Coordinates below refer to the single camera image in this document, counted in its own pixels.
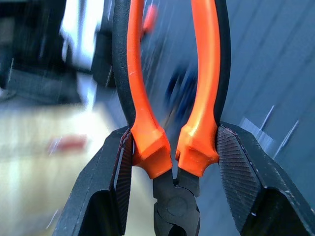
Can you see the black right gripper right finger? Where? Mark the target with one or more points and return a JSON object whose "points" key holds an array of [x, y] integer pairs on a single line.
{"points": [[261, 182]]}

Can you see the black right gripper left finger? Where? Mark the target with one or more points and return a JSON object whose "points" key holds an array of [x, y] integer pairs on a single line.
{"points": [[98, 182]]}

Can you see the orange and black pliers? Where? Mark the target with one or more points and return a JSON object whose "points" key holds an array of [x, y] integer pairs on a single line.
{"points": [[147, 137]]}

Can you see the red tool on table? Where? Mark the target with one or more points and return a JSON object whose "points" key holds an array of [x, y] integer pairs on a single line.
{"points": [[67, 143]]}

